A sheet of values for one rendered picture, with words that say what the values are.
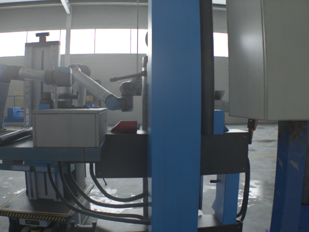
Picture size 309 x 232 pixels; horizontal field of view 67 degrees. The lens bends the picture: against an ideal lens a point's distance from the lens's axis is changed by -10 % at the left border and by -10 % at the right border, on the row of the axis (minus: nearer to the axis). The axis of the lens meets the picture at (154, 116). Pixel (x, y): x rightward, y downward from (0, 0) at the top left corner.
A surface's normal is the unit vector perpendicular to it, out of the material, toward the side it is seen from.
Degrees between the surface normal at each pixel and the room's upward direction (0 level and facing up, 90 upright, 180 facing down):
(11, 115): 90
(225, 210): 90
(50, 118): 90
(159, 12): 90
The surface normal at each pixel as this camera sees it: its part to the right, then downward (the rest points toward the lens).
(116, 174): 0.11, 0.04
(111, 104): -0.45, 0.08
